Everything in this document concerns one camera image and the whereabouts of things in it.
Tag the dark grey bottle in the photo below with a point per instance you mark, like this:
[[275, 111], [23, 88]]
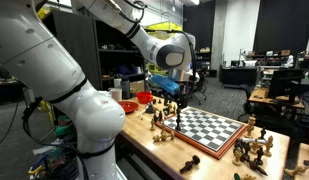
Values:
[[125, 88]]

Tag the white cup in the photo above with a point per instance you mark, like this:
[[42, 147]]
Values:
[[116, 94]]

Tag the wooden office desk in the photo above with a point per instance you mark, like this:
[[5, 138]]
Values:
[[275, 98]]

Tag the green plastic object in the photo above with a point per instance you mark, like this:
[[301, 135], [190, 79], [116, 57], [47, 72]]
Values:
[[64, 128]]

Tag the black chess piece standing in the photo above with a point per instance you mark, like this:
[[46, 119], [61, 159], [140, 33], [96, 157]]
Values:
[[178, 122]]

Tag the cardboard box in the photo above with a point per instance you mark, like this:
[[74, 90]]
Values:
[[137, 86]]

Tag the yellow bin rack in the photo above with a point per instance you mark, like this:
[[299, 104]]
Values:
[[160, 26]]

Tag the black computer monitor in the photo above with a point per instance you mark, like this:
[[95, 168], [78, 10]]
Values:
[[285, 83]]

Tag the black chess knight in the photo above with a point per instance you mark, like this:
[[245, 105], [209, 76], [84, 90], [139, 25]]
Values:
[[242, 145]]

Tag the dark shelving cabinet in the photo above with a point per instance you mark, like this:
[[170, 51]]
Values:
[[77, 43]]

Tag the tall beige chess king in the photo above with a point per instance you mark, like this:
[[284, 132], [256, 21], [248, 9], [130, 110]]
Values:
[[250, 126]]

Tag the black chess piece lying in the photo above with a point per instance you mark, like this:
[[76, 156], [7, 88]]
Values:
[[258, 167], [189, 164]]

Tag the black office chair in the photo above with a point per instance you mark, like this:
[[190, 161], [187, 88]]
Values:
[[248, 100]]

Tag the chessboard with red-brown frame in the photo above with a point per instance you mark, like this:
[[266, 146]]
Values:
[[207, 130]]

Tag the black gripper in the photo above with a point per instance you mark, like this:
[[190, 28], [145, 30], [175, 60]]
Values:
[[182, 95]]

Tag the beige chess piece lying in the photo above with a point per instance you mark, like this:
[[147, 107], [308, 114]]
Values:
[[162, 136], [249, 177], [295, 171]]

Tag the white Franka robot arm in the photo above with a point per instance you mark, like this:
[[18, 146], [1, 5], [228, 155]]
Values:
[[44, 60]]

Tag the black lab bench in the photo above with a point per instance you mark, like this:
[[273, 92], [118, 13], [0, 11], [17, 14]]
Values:
[[239, 76]]

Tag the beige chess pawn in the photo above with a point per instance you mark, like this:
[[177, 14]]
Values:
[[152, 125], [237, 157]]

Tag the dark cone-shaped chess piece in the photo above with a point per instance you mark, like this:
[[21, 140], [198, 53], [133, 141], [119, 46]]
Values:
[[150, 108]]

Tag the small black chess pawn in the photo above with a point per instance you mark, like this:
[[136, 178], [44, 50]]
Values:
[[262, 134]]

